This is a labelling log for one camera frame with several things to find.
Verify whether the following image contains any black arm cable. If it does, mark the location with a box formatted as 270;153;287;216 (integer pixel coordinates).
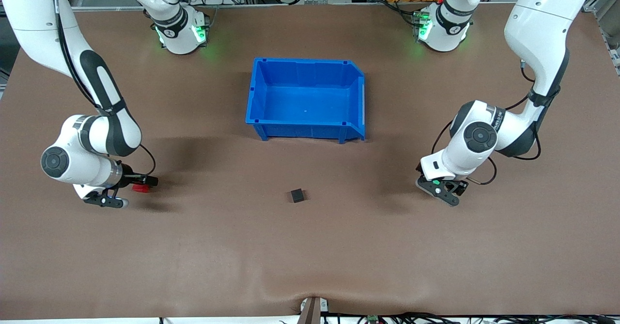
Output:
431;60;543;186
51;0;158;179

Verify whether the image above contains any blue plastic storage bin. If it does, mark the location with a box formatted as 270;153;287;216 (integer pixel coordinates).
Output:
245;57;366;144

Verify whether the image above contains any metal clamp bracket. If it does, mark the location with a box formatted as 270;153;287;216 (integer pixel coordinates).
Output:
298;296;330;324

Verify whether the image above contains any aluminium frame profile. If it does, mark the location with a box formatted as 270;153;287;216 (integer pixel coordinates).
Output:
584;0;620;76

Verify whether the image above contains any brown table mat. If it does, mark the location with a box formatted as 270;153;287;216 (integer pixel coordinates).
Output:
0;2;620;321

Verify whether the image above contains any black cable bundle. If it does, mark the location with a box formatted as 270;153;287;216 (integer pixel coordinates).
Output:
322;311;620;324

